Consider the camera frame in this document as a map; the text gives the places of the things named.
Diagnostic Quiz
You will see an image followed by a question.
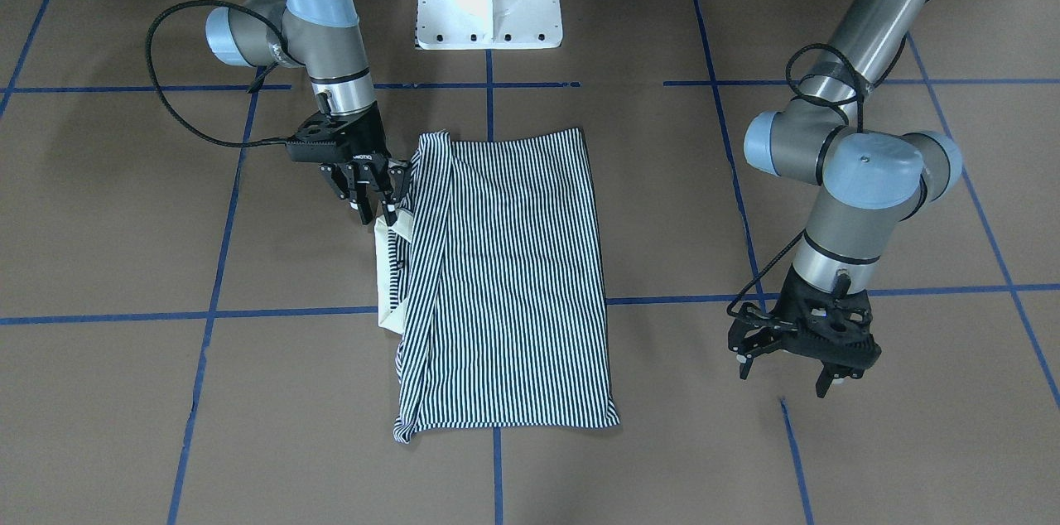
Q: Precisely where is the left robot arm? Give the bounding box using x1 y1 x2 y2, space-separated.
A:
727 0 964 397

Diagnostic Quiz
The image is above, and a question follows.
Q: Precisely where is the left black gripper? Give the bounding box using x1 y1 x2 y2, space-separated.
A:
728 267 882 399

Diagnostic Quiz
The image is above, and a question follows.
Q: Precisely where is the striped polo shirt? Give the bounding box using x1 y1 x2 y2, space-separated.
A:
374 128 619 445

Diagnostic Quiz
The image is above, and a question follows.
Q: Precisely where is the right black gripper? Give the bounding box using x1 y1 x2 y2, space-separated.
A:
285 103 412 227

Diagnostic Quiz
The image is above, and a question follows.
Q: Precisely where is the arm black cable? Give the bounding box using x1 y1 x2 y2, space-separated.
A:
725 43 882 320
146 0 332 150

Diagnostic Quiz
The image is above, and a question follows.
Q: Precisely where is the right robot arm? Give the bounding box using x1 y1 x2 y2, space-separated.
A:
205 0 408 226

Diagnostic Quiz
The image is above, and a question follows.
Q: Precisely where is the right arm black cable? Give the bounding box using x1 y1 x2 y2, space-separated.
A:
146 0 332 150

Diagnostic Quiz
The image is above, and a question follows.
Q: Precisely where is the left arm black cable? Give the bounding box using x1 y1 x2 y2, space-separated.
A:
725 43 882 320

